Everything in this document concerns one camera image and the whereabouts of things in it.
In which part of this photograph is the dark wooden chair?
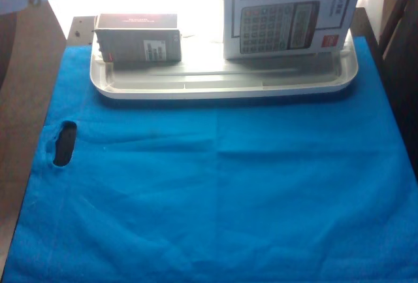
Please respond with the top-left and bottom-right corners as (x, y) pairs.
(375, 0), (418, 127)

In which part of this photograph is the small grey-red box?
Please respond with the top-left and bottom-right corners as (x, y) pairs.
(93, 13), (183, 64)

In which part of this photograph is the blue cloth bag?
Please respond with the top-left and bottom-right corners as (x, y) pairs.
(0, 36), (418, 283)

